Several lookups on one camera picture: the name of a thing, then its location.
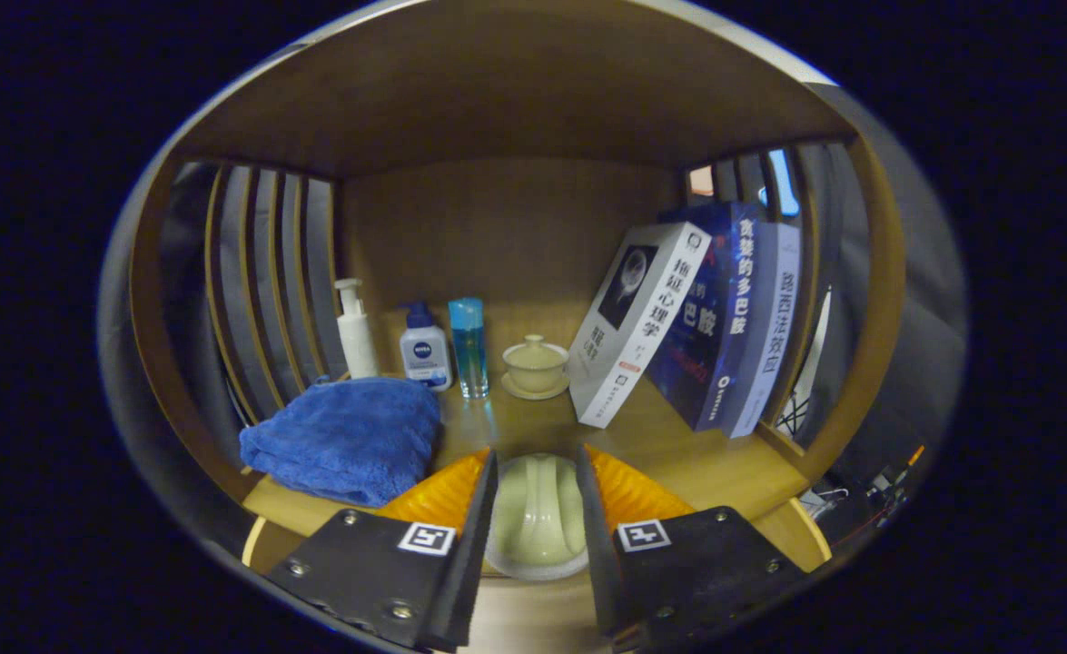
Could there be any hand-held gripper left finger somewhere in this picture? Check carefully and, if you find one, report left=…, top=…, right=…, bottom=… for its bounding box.
left=265, top=447, right=500, bottom=653

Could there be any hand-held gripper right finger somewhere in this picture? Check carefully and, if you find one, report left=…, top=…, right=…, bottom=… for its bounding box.
left=574, top=443, right=811, bottom=653

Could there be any pale green brush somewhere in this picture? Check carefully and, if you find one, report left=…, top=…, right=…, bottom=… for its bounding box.
left=486, top=452, right=590, bottom=582

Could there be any wooden countertop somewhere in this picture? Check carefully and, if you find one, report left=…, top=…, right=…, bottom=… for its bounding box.
left=242, top=363, right=832, bottom=654

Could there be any wooden cabinet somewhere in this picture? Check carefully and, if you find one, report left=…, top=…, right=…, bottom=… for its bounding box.
left=129, top=0, right=908, bottom=653

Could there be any blue folded towel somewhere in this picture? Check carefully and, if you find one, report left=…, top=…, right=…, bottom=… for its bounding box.
left=239, top=377, right=443, bottom=510

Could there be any beige lidded tea cup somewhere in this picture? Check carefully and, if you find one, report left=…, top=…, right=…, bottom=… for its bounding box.
left=500, top=333, right=572, bottom=401

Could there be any clear blue bottle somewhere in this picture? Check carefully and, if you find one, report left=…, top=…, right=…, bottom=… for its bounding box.
left=448, top=297, right=490, bottom=401

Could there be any white bottle with blue cap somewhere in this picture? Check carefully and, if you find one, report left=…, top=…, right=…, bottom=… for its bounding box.
left=398, top=302, right=454, bottom=393

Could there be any white book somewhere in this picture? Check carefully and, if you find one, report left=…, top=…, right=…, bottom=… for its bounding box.
left=567, top=221, right=714, bottom=430

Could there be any white pump bottle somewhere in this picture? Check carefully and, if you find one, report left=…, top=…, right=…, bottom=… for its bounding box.
left=333, top=277, right=380, bottom=381

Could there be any dark blue book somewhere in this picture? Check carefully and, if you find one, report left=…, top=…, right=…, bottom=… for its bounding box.
left=647, top=200, right=770, bottom=433

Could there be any pale grey-blue book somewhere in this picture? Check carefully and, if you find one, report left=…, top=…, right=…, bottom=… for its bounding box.
left=722, top=221, right=804, bottom=440

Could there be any black and orange device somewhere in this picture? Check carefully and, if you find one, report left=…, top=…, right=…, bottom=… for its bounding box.
left=864, top=443, right=929, bottom=511

